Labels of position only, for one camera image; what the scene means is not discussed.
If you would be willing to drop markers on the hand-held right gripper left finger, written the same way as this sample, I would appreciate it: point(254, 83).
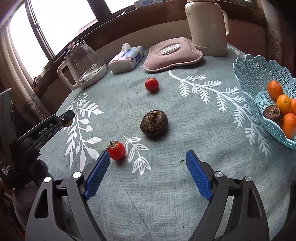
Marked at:
point(97, 176)

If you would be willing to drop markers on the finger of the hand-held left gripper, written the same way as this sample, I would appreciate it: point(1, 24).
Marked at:
point(44, 131)

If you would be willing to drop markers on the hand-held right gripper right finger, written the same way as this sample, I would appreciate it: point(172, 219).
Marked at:
point(198, 176)

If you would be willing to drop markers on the red tomato with stem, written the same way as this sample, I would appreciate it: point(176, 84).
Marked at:
point(117, 150)

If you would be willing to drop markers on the dark brown water chestnut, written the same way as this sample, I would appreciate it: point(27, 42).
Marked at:
point(154, 122)
point(272, 112)

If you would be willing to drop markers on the orange mandarin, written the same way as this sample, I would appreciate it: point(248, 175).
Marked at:
point(275, 90)
point(284, 104)
point(290, 125)
point(294, 105)

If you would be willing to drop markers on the light blue lattice plastic basket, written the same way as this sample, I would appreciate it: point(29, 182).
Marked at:
point(249, 69)

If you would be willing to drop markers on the teal leaf print tablecloth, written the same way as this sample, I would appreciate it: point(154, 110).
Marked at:
point(161, 197)

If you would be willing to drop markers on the beige patterned curtain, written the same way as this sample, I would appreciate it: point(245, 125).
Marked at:
point(20, 88)
point(275, 41)

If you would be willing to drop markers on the round red tomato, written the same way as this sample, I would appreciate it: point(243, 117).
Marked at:
point(152, 84)

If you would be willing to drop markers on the tissue pack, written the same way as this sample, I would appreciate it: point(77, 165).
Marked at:
point(126, 59)

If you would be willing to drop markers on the pink hot water bag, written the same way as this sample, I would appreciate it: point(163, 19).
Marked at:
point(171, 58)

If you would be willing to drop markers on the cream thermos jug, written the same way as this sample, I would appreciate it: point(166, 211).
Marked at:
point(205, 32)

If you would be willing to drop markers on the white and blue box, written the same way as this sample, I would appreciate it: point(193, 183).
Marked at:
point(144, 3)

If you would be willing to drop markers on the dark window frame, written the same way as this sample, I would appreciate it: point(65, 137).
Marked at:
point(40, 34)

